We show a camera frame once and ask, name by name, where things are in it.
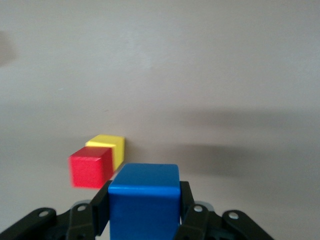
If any yellow cube block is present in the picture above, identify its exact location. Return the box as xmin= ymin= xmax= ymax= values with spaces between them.
xmin=84 ymin=134 xmax=126 ymax=174

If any red cube block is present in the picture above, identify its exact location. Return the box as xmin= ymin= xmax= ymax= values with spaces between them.
xmin=68 ymin=146 xmax=116 ymax=189

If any blue cube block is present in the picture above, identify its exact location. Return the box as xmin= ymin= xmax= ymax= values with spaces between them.
xmin=107 ymin=162 xmax=181 ymax=240

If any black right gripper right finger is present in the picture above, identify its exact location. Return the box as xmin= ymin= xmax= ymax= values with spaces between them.
xmin=174 ymin=180 xmax=276 ymax=240

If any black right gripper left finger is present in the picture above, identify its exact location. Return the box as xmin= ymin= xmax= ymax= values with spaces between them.
xmin=0 ymin=179 xmax=114 ymax=240

